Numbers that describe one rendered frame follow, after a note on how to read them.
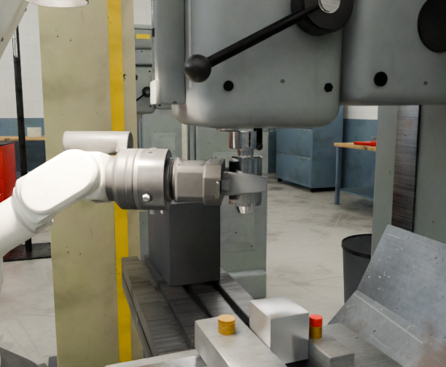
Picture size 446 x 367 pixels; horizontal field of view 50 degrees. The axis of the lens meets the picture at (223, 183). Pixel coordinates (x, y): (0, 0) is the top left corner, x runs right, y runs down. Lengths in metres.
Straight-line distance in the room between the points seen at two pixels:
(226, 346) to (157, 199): 0.21
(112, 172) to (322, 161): 7.42
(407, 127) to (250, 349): 0.55
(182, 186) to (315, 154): 7.33
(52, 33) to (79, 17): 0.14
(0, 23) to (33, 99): 8.76
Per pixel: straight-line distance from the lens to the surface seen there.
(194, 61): 0.52
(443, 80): 0.70
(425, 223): 0.95
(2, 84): 9.70
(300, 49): 0.61
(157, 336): 0.88
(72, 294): 2.52
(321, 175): 8.05
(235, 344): 0.60
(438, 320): 0.87
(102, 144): 0.71
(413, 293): 0.92
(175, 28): 0.64
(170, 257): 1.07
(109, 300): 2.54
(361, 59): 0.63
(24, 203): 0.69
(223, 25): 0.57
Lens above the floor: 1.33
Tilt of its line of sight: 9 degrees down
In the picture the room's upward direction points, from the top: straight up
